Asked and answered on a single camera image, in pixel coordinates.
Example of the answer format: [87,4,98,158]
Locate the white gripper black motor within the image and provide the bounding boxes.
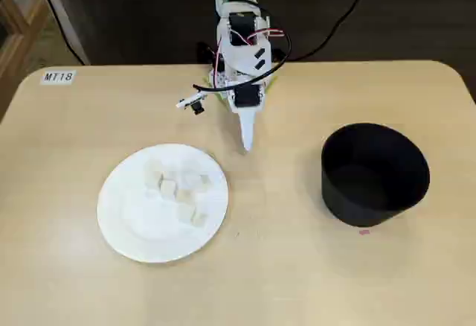
[226,83,268,153]

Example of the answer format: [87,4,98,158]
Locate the white robot arm with base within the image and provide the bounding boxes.
[206,0,279,100]

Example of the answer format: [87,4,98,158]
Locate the white round plate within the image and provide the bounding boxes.
[96,143,229,264]

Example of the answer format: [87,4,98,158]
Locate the black round pot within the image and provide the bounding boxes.
[321,122,431,228]

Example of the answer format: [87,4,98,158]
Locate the black plug connector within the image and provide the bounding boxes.
[196,41,224,72]

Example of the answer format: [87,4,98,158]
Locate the white MT18 label sticker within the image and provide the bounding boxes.
[39,69,77,86]

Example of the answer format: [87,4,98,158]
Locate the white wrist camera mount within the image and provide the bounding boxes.
[176,92,208,116]

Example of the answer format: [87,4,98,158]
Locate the red white servo wire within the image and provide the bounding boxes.
[215,28,286,77]

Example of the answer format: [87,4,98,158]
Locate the grey metal post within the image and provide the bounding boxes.
[35,0,92,67]

